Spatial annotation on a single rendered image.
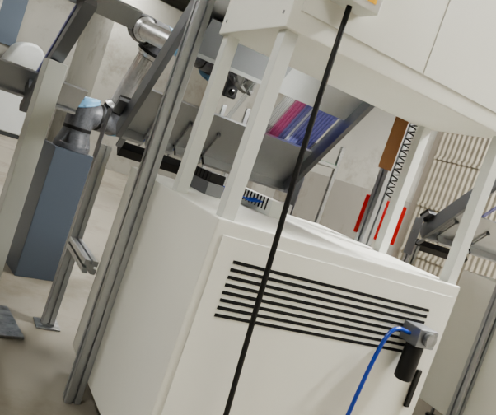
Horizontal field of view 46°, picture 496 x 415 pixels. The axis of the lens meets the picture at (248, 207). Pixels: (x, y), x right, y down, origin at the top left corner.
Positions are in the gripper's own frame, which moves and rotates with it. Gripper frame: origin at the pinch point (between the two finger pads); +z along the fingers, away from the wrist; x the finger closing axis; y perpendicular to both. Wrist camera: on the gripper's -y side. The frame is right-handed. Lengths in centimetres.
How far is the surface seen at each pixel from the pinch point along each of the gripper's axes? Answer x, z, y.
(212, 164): 4.4, -0.7, -30.5
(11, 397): -49, 79, -64
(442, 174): 312, -200, -88
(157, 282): -32, 76, -15
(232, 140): 6.3, -1.5, -19.0
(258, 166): 22.2, -3.0, -26.6
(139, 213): -33, 52, -18
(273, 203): -1, 50, -4
